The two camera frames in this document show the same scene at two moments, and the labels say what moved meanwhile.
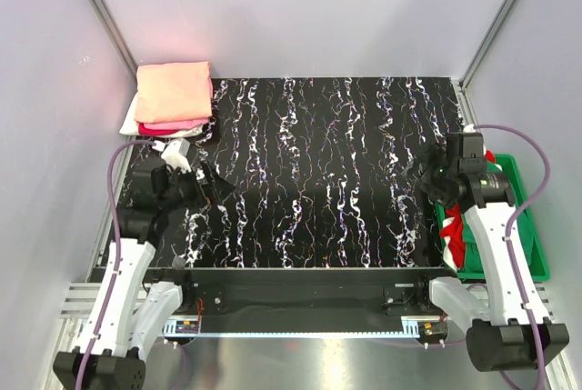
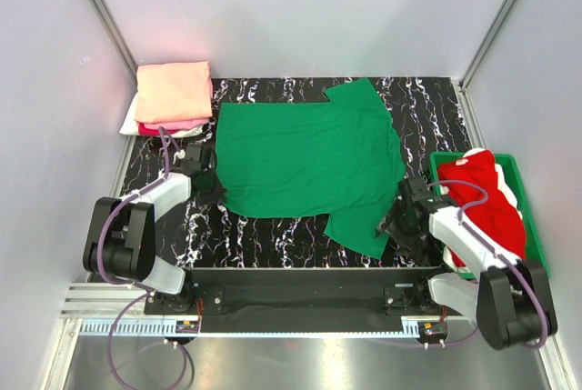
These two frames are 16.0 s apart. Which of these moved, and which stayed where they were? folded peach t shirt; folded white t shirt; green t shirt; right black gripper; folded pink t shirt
Moved: right black gripper; green t shirt
Stayed: folded white t shirt; folded pink t shirt; folded peach t shirt
